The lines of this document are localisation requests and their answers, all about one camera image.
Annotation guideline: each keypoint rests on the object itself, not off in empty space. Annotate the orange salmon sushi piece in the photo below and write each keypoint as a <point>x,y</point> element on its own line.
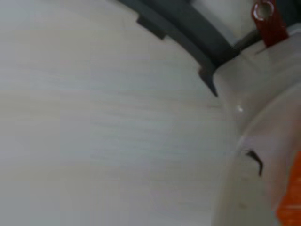
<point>291,207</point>

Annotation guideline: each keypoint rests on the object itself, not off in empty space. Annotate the white round plate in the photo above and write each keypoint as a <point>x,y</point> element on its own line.
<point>247,188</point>

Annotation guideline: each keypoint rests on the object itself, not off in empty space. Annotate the gray circular toy train track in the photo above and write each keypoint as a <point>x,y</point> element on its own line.
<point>188,21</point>

